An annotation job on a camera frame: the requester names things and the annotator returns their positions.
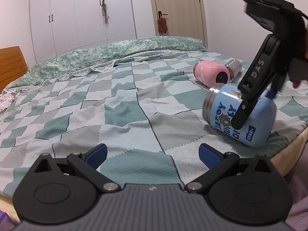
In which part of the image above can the blue cartoon cup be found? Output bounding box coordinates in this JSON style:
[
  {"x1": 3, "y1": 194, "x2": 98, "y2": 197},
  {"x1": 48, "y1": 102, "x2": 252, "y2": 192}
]
[{"x1": 203, "y1": 84, "x2": 277, "y2": 148}]

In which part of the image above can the stainless steel cup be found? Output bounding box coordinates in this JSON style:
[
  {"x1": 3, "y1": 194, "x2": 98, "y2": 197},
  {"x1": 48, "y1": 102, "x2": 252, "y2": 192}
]
[{"x1": 225, "y1": 59, "x2": 242, "y2": 82}]

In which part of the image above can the pink cup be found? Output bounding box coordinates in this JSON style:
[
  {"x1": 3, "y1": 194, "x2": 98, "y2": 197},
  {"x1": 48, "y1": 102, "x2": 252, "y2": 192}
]
[{"x1": 193, "y1": 60, "x2": 230, "y2": 88}]

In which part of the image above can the checkered green bed sheet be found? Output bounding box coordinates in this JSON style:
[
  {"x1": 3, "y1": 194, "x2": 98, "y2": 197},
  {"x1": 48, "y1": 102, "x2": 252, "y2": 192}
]
[{"x1": 0, "y1": 49, "x2": 308, "y2": 195}]

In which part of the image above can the green floral quilt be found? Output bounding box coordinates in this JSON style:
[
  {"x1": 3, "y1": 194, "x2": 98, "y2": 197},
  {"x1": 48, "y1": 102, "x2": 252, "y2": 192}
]
[{"x1": 5, "y1": 36, "x2": 207, "y2": 90}]

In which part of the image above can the floral pillow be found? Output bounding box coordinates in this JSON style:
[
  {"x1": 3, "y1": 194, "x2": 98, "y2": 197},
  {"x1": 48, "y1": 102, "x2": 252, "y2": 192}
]
[{"x1": 0, "y1": 93, "x2": 16, "y2": 113}]

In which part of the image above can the wooden door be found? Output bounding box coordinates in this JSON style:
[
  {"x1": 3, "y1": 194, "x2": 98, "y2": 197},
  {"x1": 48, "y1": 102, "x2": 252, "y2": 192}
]
[{"x1": 151, "y1": 0, "x2": 208, "y2": 45}]

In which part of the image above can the brown plush toy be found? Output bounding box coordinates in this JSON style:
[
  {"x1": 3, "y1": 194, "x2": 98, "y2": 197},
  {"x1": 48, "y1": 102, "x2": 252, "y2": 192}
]
[{"x1": 157, "y1": 17, "x2": 168, "y2": 35}]

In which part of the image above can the wooden headboard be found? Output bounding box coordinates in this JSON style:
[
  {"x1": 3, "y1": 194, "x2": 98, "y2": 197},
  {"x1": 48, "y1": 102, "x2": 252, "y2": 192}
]
[{"x1": 0, "y1": 46, "x2": 28, "y2": 92}]

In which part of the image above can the white wardrobe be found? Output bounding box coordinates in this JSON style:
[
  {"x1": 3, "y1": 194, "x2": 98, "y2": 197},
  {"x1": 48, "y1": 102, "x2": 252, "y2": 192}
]
[{"x1": 30, "y1": 0, "x2": 136, "y2": 62}]

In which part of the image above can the green hanging ornament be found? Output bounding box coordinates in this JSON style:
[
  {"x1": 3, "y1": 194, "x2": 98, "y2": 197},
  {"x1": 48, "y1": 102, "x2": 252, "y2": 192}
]
[{"x1": 101, "y1": 0, "x2": 109, "y2": 26}]

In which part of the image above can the black door handle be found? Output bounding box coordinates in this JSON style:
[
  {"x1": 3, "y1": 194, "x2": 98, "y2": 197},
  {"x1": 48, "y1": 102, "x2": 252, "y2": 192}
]
[{"x1": 158, "y1": 10, "x2": 168, "y2": 19}]

